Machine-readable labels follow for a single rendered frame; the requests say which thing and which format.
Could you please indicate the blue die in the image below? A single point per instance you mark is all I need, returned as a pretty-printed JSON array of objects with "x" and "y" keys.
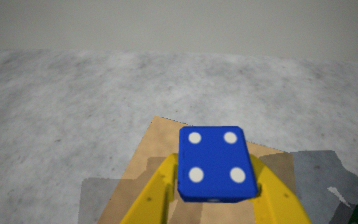
[{"x": 214, "y": 165}]

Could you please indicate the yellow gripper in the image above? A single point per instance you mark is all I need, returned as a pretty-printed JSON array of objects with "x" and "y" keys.
[{"x": 274, "y": 203}]

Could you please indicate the tan square mat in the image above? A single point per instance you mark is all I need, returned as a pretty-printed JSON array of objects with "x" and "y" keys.
[{"x": 162, "y": 139}]

